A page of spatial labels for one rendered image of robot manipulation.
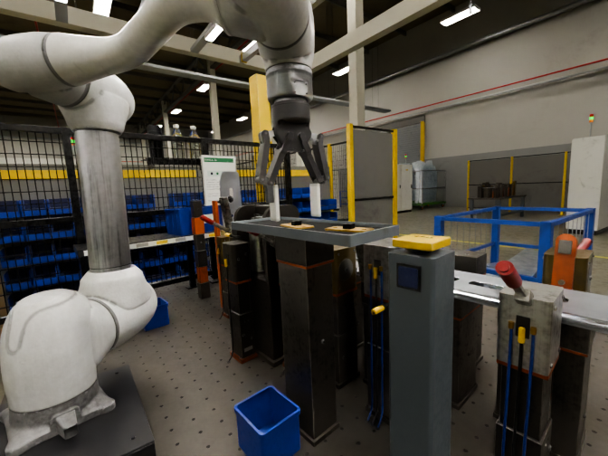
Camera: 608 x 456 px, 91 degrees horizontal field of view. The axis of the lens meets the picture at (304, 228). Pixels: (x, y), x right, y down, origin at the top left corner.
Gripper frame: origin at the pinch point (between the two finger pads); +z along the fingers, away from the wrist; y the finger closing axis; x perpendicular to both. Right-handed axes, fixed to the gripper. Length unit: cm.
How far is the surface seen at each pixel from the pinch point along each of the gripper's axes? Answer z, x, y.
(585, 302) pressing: 20, -34, 43
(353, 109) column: -207, 599, 525
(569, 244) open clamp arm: 12, -27, 54
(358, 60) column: -330, 585, 536
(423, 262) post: 6.9, -28.4, 3.3
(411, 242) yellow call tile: 4.5, -26.3, 3.4
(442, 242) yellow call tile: 4.6, -28.6, 7.0
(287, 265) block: 12.1, 0.7, -2.4
